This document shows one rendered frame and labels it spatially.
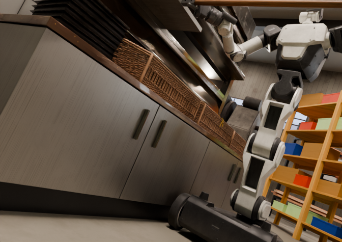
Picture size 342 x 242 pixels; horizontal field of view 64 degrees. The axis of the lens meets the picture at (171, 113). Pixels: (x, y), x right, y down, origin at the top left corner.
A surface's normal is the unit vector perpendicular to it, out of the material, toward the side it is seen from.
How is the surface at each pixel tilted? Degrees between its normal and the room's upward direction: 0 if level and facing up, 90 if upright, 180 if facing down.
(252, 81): 90
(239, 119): 64
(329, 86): 90
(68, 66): 90
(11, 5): 90
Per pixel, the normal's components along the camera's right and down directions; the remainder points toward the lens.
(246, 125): -0.17, -0.68
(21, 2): 0.77, 0.24
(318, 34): 0.11, -0.20
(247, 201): -0.53, -0.22
